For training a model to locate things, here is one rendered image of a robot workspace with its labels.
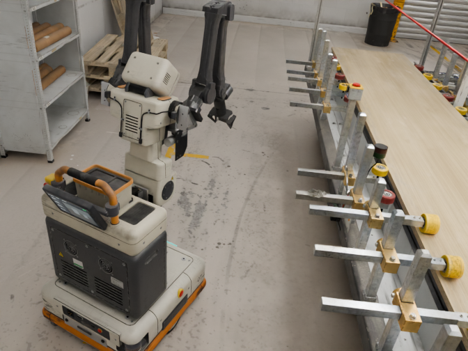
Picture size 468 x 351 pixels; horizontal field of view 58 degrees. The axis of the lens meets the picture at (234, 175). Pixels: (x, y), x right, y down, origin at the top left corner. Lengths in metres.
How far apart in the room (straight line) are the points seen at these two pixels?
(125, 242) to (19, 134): 2.30
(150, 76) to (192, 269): 1.07
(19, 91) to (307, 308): 2.67
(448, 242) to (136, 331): 1.41
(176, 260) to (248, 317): 0.53
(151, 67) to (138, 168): 0.51
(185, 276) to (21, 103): 2.11
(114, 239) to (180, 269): 0.63
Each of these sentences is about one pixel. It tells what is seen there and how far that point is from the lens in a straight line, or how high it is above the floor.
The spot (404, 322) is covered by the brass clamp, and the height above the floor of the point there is 0.96.
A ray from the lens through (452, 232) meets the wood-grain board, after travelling 2.00.
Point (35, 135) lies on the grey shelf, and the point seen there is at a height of 0.25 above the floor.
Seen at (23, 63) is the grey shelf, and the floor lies 0.86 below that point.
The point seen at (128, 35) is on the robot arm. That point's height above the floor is 1.42.
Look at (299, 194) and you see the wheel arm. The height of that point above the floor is 0.86.
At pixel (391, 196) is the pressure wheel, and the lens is 2.09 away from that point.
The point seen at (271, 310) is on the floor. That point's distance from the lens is 2.62.
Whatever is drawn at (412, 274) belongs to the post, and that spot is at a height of 1.08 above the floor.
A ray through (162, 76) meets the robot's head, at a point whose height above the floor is 1.33.
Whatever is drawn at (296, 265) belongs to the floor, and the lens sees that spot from 2.92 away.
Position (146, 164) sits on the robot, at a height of 0.89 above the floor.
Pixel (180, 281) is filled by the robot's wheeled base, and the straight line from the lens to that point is 2.33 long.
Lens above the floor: 1.96
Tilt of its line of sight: 32 degrees down
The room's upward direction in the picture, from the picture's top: 6 degrees clockwise
